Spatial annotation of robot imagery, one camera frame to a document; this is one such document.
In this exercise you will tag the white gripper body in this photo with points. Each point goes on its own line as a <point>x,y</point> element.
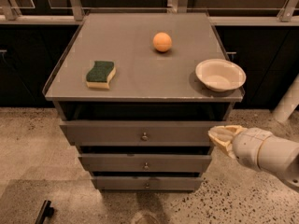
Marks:
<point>248,146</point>

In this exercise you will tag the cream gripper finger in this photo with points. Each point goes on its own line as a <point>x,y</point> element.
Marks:
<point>225,132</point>
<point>224,143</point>

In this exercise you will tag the grey top drawer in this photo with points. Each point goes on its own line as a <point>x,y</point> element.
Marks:
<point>138,133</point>

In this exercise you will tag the grey drawer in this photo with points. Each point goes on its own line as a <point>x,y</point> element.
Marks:
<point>138,133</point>
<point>161,183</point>
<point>145,163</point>

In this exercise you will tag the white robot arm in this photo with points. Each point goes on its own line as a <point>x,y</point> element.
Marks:
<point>279,154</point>

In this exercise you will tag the grey metal drawer cabinet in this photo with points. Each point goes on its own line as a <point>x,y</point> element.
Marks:
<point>149,85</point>

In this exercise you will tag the grey middle drawer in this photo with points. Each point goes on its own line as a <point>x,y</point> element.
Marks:
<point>145,163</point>

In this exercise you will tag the grey bottom drawer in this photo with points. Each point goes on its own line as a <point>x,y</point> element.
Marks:
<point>161,183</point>

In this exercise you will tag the white paper bowl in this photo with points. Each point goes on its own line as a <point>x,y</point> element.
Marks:
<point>220,75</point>

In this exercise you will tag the orange ball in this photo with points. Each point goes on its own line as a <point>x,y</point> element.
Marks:
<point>162,42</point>

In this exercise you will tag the green yellow sponge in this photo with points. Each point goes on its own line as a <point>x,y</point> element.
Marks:
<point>100,75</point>

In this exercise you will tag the black object on floor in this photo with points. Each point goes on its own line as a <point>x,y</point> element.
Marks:
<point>46,211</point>

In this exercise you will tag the metal railing frame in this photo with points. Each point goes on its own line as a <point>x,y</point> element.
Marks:
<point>219,12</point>

